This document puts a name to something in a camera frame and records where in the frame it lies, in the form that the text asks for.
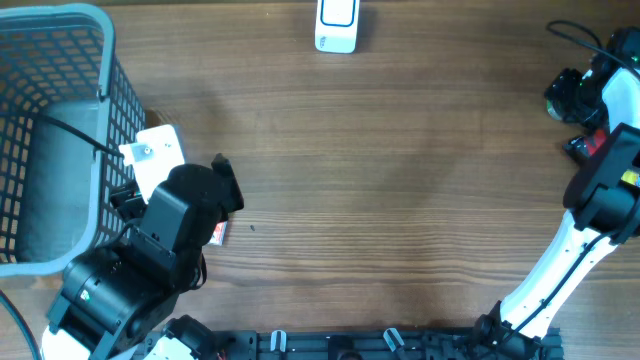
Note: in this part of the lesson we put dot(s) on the black red snack packet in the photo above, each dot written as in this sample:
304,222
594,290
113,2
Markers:
581,148

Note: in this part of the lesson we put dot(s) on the red small carton box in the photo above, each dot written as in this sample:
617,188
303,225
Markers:
218,235

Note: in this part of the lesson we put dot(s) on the green tin can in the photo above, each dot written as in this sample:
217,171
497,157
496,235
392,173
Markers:
552,111

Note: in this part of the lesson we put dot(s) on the yellow drink bottle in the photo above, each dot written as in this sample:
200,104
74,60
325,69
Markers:
631,177

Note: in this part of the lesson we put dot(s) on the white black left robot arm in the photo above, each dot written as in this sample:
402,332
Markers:
112,296

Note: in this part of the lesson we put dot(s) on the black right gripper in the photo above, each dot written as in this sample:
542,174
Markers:
562,88

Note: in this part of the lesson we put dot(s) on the grey plastic mesh basket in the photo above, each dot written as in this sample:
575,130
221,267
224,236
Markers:
66,106

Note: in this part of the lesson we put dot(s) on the white barcode scanner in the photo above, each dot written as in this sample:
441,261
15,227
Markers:
336,26

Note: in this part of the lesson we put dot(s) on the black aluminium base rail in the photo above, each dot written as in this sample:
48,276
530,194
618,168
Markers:
424,345

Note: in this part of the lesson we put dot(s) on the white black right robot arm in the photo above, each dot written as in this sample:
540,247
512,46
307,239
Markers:
601,200

